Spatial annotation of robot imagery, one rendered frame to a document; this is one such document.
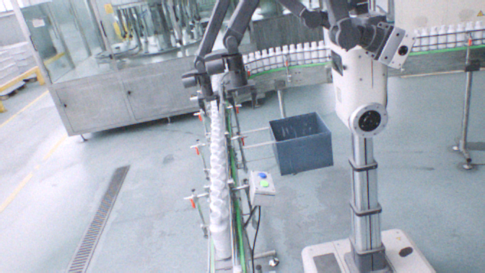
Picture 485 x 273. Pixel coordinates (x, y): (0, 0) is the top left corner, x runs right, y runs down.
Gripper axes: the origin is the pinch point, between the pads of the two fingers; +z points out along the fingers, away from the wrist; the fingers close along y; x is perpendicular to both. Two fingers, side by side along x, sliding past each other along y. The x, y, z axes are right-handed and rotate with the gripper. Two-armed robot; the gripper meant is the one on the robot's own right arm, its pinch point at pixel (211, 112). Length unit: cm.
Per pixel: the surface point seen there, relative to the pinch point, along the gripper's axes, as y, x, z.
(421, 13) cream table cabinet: -268, -304, 38
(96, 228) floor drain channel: 133, -99, 124
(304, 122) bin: -52, -41, 35
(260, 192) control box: -15, 55, 13
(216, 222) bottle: 0, 73, 9
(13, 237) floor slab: 216, -111, 124
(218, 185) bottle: 0, 51, 10
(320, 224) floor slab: -55, -48, 124
